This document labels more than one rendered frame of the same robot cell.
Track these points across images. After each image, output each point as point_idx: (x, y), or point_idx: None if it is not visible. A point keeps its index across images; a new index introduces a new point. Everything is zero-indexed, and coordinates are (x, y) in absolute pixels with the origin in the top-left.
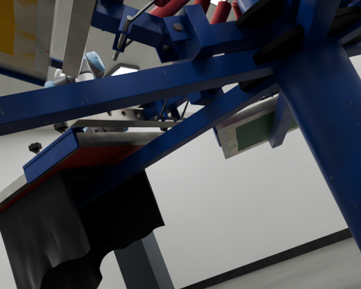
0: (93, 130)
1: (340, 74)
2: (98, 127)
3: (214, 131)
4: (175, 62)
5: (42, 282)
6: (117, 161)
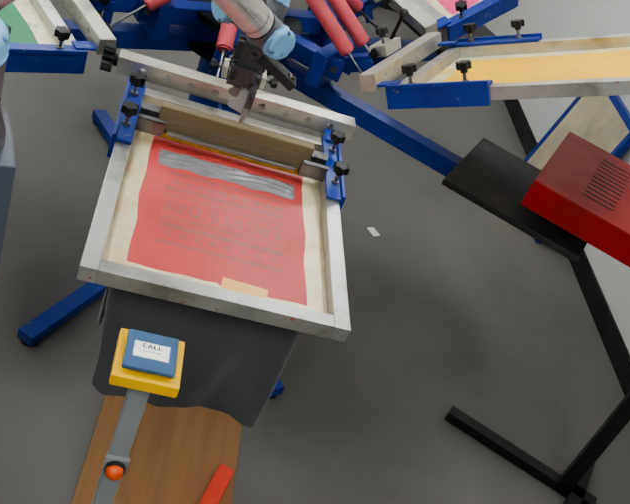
0: (246, 116)
1: None
2: (233, 108)
3: (62, 63)
4: (323, 75)
5: (226, 385)
6: (211, 155)
